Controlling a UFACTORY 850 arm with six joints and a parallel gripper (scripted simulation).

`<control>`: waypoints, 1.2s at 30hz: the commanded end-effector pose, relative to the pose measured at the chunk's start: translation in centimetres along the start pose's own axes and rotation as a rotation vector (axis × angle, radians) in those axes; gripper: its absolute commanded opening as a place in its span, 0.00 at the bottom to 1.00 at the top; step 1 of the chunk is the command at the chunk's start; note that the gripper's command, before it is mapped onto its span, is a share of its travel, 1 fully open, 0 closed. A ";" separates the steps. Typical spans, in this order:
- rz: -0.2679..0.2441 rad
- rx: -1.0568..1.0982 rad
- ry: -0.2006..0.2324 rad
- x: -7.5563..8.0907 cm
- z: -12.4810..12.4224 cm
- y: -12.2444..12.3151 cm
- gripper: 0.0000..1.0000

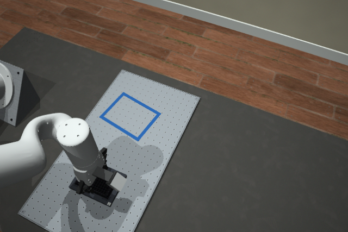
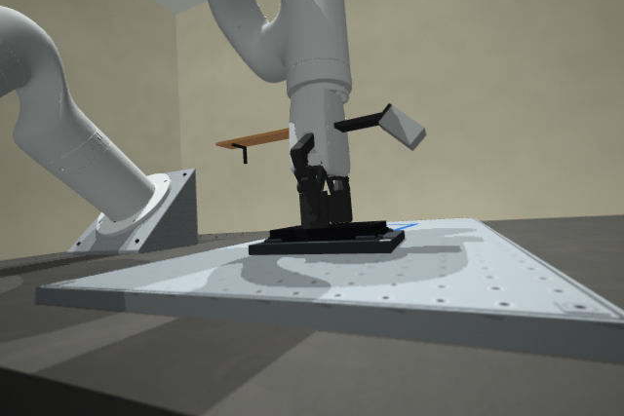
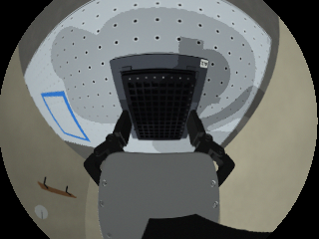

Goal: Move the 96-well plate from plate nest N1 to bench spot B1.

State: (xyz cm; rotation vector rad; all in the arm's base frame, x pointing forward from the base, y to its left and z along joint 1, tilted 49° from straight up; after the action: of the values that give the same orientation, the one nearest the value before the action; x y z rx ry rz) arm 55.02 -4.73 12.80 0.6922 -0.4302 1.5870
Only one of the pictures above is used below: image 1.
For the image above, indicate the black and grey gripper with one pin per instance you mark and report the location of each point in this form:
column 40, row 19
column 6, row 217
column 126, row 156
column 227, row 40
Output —
column 86, row 177

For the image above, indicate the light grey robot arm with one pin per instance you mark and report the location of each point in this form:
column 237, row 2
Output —
column 26, row 158

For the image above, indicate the blue tape outline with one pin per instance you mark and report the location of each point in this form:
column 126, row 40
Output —
column 123, row 130

